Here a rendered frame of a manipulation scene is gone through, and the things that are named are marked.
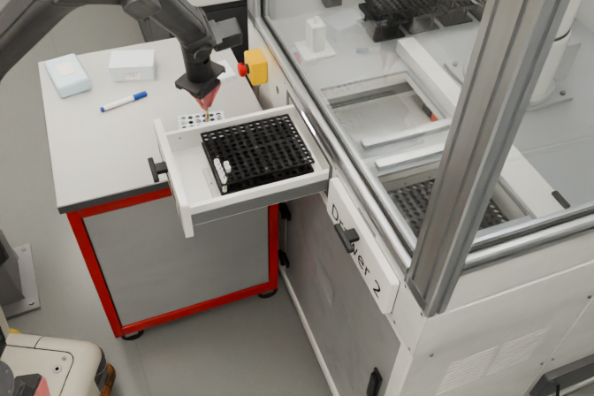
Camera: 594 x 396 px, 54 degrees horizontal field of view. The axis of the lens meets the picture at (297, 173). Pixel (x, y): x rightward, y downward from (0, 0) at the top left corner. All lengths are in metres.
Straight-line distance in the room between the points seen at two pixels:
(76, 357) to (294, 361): 0.69
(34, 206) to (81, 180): 1.07
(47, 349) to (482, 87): 1.47
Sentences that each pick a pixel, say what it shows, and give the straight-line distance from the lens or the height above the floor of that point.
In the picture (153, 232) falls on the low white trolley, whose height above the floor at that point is 0.56.
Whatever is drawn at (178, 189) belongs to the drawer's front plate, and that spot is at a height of 0.93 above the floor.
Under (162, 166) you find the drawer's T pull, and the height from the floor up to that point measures 0.91.
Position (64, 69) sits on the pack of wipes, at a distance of 1.86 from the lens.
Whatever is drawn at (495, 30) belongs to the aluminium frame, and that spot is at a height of 1.49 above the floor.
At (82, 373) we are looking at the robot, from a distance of 1.82.
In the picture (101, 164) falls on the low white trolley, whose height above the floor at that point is 0.76.
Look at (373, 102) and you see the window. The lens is 1.06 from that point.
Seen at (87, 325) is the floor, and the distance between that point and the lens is 2.21.
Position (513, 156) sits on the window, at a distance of 0.84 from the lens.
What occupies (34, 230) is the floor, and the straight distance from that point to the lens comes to 2.53.
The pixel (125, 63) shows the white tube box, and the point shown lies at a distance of 1.82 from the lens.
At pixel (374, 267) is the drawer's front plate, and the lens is 1.17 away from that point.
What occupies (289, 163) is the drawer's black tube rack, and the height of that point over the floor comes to 0.90.
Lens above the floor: 1.84
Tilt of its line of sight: 46 degrees down
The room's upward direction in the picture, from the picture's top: 2 degrees clockwise
